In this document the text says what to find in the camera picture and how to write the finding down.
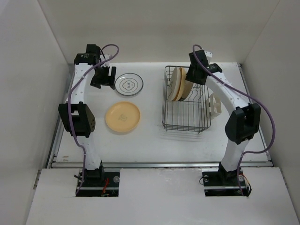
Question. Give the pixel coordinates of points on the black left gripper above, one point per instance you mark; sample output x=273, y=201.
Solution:
x=108, y=80

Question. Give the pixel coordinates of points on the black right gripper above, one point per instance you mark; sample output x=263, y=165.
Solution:
x=190, y=76

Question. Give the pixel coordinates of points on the beige plate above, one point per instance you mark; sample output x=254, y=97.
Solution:
x=186, y=91

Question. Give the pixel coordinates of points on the tan yellow plate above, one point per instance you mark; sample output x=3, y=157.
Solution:
x=182, y=84

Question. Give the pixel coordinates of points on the white black-patterned plate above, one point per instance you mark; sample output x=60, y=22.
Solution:
x=129, y=84

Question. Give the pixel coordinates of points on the cream white plate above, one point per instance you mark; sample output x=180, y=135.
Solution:
x=174, y=84

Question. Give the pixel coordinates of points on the metal wire dish rack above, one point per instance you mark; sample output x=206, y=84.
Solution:
x=190, y=114

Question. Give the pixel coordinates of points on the orange yellow plate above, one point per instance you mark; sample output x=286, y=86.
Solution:
x=122, y=117

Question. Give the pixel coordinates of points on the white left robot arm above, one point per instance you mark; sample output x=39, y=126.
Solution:
x=91, y=69

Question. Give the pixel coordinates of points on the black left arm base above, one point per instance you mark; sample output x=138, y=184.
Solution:
x=105, y=186

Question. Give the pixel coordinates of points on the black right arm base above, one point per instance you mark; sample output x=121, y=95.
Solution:
x=215, y=185

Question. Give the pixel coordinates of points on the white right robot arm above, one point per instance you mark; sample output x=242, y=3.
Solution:
x=244, y=117

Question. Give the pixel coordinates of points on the white plastic cutlery holder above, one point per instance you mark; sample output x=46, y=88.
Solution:
x=213, y=106

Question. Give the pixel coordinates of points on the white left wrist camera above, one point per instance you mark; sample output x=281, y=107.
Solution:
x=105, y=58

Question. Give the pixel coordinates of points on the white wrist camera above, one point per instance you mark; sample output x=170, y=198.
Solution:
x=208, y=55
x=105, y=58

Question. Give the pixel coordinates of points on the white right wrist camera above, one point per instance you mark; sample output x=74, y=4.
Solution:
x=208, y=55

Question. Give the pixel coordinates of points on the aluminium right rail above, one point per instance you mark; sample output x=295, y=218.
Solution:
x=269, y=160

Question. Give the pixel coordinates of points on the aluminium front rail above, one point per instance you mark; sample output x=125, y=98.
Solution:
x=159, y=165

